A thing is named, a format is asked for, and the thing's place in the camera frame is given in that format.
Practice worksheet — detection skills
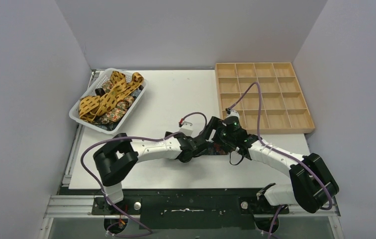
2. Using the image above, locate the dark floral tie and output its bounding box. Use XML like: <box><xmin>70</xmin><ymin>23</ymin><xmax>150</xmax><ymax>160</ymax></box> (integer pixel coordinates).
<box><xmin>195</xmin><ymin>141</ymin><xmax>230</xmax><ymax>157</ymax></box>

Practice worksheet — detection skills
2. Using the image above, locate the wooden compartment tray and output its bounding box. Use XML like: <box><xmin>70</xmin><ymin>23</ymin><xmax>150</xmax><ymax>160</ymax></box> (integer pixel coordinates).
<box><xmin>215</xmin><ymin>62</ymin><xmax>315</xmax><ymax>134</ymax></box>

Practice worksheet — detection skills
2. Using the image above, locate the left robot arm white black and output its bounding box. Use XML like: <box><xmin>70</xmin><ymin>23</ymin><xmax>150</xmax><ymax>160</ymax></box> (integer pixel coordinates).
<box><xmin>93</xmin><ymin>131</ymin><xmax>211</xmax><ymax>214</ymax></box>

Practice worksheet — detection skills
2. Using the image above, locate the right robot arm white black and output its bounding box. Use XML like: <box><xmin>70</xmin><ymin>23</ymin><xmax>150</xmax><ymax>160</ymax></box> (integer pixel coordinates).
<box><xmin>204</xmin><ymin>116</ymin><xmax>339</xmax><ymax>213</ymax></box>

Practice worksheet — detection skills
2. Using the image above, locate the beige floral tie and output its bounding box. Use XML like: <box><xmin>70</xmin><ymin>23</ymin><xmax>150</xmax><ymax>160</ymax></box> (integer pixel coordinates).
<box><xmin>93</xmin><ymin>82</ymin><xmax>142</xmax><ymax>124</ymax></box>

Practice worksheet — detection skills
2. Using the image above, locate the yellow patterned tie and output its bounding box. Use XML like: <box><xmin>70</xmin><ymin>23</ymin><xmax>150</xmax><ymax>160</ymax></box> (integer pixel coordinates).
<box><xmin>78</xmin><ymin>71</ymin><xmax>144</xmax><ymax>124</ymax></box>

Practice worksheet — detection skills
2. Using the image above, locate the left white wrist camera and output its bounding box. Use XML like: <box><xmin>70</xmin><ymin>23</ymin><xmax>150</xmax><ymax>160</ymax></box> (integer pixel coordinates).
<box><xmin>179</xmin><ymin>121</ymin><xmax>193</xmax><ymax>136</ymax></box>

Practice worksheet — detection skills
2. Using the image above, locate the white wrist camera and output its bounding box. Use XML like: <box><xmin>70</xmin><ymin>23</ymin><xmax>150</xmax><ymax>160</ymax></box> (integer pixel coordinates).
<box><xmin>179</xmin><ymin>121</ymin><xmax>193</xmax><ymax>136</ymax></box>
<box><xmin>225</xmin><ymin>108</ymin><xmax>240</xmax><ymax>119</ymax></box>

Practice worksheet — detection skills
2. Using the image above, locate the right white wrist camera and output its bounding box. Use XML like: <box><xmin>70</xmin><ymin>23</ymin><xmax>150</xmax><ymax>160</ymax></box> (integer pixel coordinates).
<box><xmin>225</xmin><ymin>108</ymin><xmax>240</xmax><ymax>119</ymax></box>

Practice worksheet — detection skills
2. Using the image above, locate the thin black cable loop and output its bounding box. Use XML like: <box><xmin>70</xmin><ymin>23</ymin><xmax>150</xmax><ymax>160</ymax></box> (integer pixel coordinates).
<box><xmin>229</xmin><ymin>151</ymin><xmax>245</xmax><ymax>166</ymax></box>

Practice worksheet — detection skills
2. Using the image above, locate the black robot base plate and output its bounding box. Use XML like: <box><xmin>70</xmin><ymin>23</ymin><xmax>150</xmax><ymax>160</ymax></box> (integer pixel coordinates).
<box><xmin>92</xmin><ymin>188</ymin><xmax>277</xmax><ymax>230</ymax></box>

